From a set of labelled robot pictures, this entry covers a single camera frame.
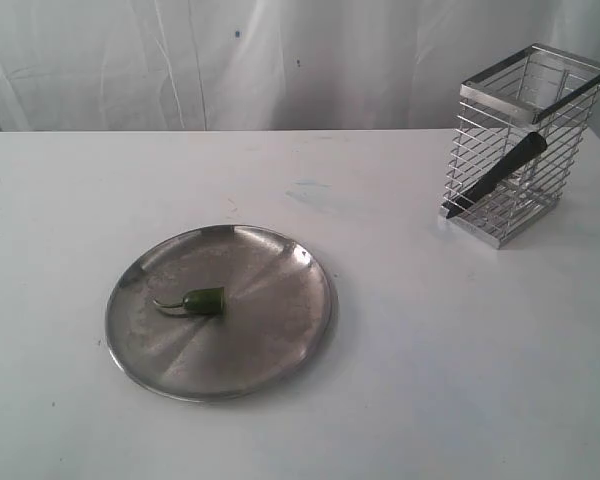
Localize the black knife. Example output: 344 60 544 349
443 132 548 219

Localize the round steel plate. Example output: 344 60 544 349
105 225 337 402

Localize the chrome wire utensil holder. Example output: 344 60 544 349
439 43 600 249

